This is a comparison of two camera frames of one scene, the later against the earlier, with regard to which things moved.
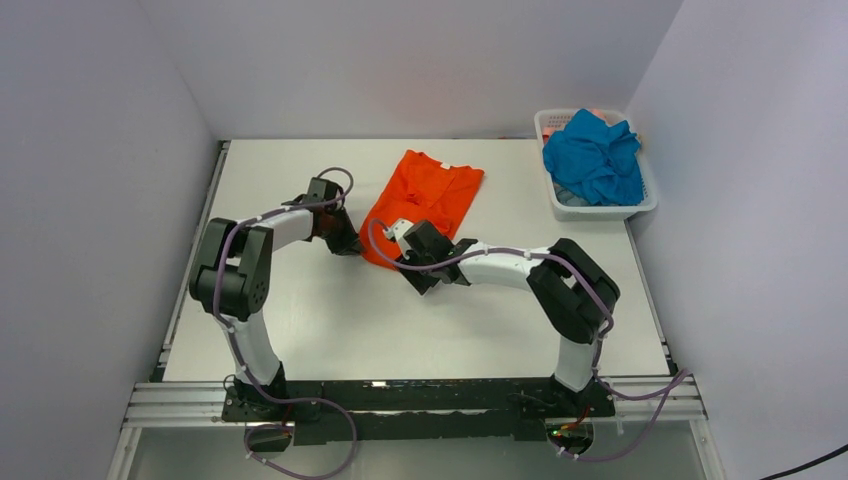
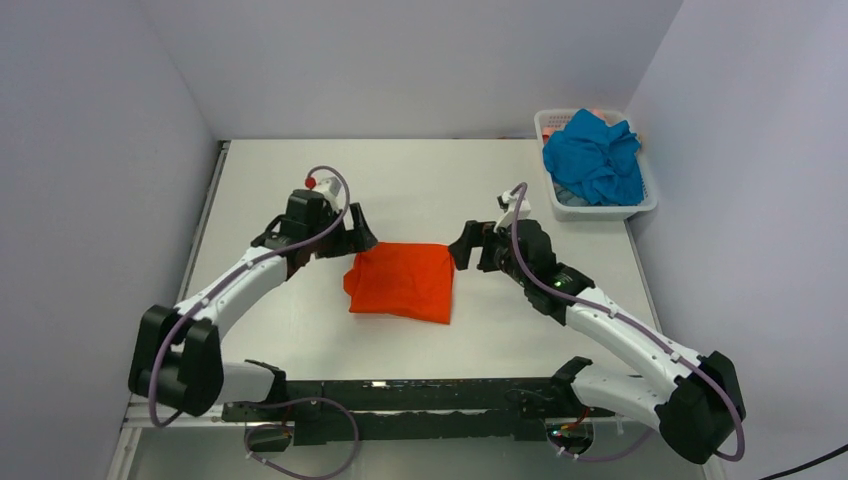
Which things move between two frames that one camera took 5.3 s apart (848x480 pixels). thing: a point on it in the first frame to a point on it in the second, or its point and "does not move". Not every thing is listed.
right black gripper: (422, 284) to (476, 234)
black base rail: (412, 411) does not move
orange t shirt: (419, 189) to (402, 279)
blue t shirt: (596, 162) does not move
